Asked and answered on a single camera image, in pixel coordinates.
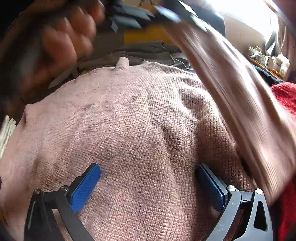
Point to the red knitted garment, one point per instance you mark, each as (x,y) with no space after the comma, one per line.
(285,206)

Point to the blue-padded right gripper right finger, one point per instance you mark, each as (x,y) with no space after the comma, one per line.
(255,222)

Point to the pink knitted sweater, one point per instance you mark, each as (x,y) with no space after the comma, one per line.
(147,126)

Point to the cluttered shelf items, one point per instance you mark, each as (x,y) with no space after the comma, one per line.
(277,66)

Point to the folded white towel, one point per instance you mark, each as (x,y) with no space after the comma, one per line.
(7,128)

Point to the grey garment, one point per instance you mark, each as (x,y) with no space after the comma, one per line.
(155,51)

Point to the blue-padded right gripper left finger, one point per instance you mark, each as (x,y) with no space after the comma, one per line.
(41,223)

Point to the person's left hand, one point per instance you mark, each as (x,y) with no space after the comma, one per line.
(64,44)

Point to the grey yellow blue cushion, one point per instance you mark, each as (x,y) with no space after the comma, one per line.
(150,34)

